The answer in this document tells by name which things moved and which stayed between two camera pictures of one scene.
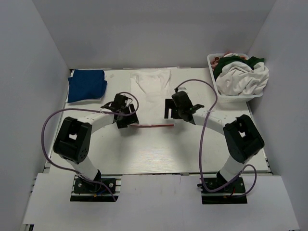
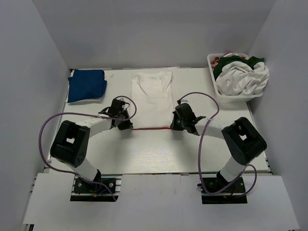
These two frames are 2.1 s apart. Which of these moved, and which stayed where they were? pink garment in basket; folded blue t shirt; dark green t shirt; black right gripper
Moved: black right gripper
Stayed: pink garment in basket; folded blue t shirt; dark green t shirt
